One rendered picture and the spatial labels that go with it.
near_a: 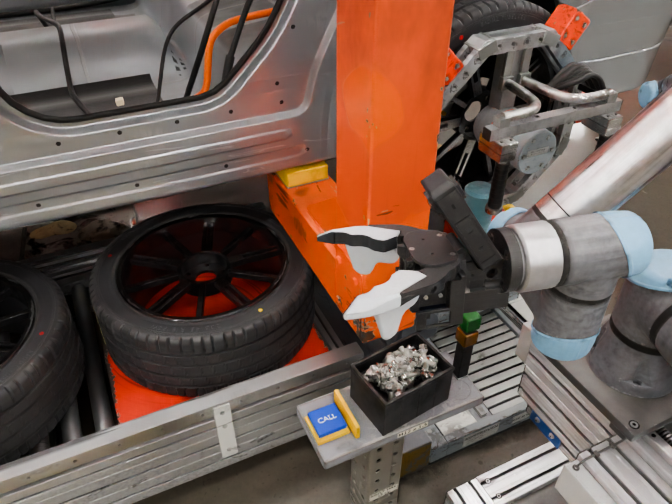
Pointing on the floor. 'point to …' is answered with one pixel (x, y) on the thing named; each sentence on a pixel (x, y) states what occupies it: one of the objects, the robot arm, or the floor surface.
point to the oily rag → (105, 229)
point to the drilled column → (377, 474)
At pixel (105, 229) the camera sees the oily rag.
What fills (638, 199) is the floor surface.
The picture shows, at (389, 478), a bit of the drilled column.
